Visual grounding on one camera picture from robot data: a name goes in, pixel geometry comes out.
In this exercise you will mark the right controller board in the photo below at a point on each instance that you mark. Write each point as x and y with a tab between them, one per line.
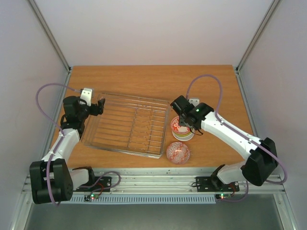
223	196

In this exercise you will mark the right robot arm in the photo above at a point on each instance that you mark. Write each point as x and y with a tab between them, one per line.
259	155

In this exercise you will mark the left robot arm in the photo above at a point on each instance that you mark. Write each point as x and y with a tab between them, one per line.
51	180

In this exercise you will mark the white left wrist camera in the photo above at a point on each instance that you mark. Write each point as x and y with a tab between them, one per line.
86	96

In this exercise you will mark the controller board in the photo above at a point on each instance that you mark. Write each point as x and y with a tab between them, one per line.
91	197
223	196

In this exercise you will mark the red floral pattern bowl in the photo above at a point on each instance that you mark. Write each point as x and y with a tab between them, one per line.
177	128

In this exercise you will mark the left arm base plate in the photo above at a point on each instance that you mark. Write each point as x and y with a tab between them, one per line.
104	182

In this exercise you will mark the red geometric pattern bowl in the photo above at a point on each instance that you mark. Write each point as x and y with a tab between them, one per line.
178	153

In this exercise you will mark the green and white bowl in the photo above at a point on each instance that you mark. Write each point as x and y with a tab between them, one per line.
183	135

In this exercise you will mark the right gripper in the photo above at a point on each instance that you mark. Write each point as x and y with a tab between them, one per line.
183	119

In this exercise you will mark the slotted grey cable duct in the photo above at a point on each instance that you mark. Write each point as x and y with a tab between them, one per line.
143	199

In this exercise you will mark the chrome wire dish rack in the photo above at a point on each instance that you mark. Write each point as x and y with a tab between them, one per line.
129	124

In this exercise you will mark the left controller board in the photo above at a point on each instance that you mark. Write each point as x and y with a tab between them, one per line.
91	197

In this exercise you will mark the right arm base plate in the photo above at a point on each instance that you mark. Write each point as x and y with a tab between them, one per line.
204	184

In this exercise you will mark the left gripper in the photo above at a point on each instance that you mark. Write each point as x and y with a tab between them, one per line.
98	108

